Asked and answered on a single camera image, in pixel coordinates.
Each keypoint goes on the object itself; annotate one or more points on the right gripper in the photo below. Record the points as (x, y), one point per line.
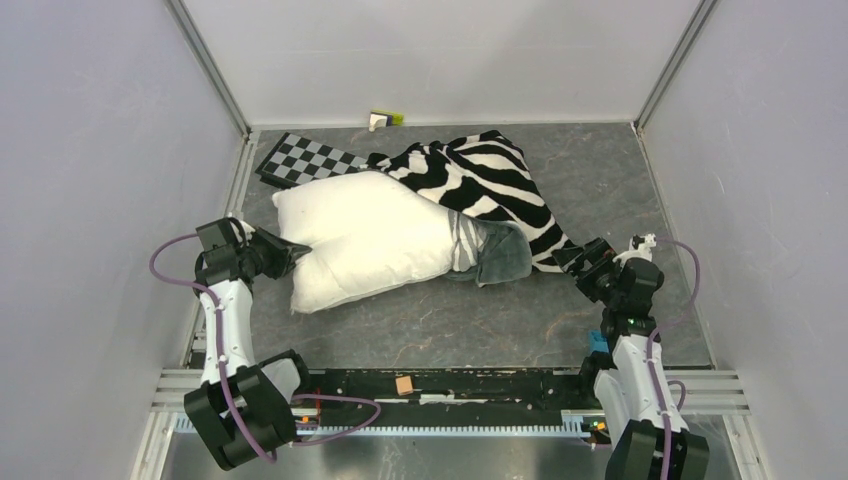
(598, 252)

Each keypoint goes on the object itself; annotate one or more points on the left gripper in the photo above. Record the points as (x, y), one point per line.
(283, 253)

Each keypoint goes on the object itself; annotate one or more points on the zebra striped pillowcase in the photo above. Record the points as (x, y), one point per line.
(502, 228)

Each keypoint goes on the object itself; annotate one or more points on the white pillow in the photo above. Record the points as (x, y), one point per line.
(367, 234)

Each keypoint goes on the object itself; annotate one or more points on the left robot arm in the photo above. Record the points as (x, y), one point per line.
(241, 408)

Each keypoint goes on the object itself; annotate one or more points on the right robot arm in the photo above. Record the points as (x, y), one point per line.
(649, 439)

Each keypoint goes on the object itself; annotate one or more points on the blue small block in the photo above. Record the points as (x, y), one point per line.
(597, 342)

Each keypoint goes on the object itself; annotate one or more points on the black white checkerboard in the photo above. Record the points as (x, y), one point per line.
(296, 160)

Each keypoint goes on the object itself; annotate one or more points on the light blue toothed strip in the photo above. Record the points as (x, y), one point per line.
(569, 427)

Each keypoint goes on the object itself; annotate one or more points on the green white small block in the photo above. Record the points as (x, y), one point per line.
(381, 119)

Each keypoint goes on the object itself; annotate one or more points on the orange small cube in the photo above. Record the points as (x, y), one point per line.
(404, 385)

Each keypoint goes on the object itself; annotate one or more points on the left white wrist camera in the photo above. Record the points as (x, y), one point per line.
(242, 230)

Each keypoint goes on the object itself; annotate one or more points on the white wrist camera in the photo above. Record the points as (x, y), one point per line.
(242, 230)
(639, 247)

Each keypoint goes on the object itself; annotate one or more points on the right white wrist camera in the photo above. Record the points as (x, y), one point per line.
(639, 247)

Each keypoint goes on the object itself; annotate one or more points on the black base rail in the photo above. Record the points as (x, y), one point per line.
(502, 396)

